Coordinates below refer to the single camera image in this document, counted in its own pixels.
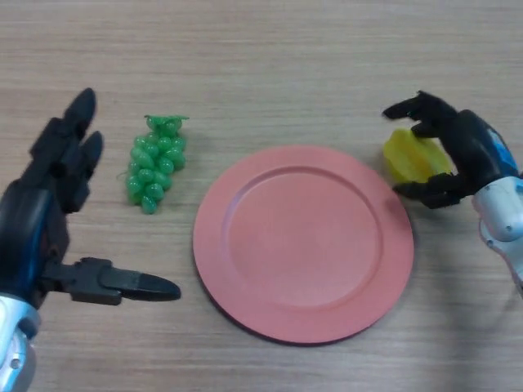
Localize pink round plate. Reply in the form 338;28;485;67
192;145;415;347

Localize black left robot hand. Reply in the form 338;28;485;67
0;87;182;311

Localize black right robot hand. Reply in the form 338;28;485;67
382;90;522;211

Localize yellow starfruit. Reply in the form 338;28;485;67
382;127;454;185

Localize green grape bunch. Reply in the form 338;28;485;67
118;114;190;216

